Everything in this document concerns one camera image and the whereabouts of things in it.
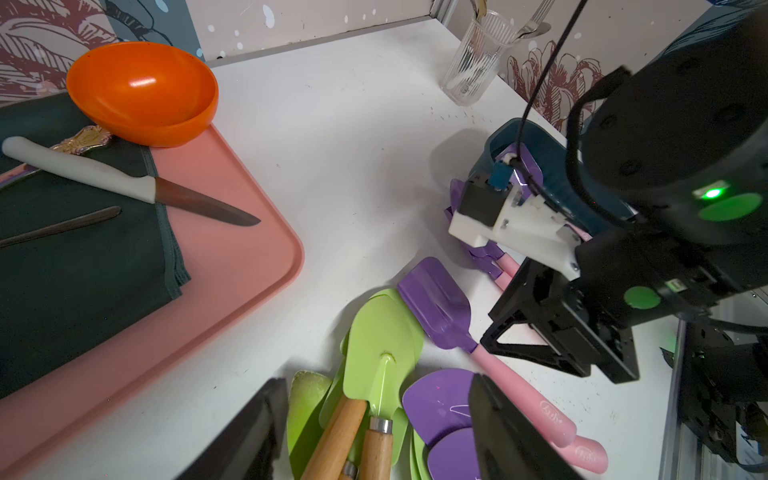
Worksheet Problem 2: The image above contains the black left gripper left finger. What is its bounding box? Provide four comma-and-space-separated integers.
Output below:
178, 378, 288, 480

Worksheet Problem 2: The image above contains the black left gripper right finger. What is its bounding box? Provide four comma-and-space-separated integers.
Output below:
469, 374, 580, 480

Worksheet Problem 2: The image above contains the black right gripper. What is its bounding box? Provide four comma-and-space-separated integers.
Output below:
481, 233, 678, 384

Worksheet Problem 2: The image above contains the purple shovel pink handle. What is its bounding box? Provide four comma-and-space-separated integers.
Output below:
403, 368, 609, 479
397, 257, 577, 448

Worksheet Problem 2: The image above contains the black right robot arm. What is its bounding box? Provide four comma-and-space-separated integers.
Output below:
482, 1, 767, 464

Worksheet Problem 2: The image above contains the teal storage tray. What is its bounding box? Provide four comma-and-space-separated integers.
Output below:
470, 118, 632, 235

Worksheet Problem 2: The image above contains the pink cutting board tray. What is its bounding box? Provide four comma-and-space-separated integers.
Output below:
1, 127, 304, 479

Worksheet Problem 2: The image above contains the dark green cloth napkin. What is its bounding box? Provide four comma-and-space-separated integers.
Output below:
0, 89, 192, 400

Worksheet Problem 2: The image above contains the clear glass with cutlery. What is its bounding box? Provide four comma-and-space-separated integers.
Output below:
440, 0, 555, 106

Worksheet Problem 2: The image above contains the iridescent spoon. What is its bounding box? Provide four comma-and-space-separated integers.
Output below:
1, 125, 113, 188

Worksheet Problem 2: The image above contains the orange plastic bowl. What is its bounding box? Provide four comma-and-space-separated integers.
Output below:
66, 41, 219, 148

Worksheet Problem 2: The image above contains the green shovel wooden handle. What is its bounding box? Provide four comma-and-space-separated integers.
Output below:
286, 370, 333, 479
295, 289, 424, 479

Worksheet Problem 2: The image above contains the purple shovel front pink handle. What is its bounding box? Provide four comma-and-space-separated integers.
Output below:
403, 368, 609, 479

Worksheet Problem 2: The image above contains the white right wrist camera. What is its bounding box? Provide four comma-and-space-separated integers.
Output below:
448, 172, 583, 280

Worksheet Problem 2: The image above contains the white handled knife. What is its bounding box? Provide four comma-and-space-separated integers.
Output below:
2, 136, 260, 227

